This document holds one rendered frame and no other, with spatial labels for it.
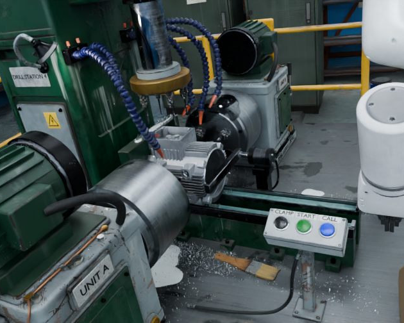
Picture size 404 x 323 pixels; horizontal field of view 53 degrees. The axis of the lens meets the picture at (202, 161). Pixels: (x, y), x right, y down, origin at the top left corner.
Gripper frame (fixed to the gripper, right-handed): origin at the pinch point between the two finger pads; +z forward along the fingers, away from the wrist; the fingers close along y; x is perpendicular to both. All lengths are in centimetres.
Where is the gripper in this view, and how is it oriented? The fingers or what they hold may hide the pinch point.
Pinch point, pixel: (390, 220)
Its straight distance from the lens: 81.6
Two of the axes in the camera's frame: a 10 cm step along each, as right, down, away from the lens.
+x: -3.2, 8.3, -4.7
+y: -8.8, -0.8, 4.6
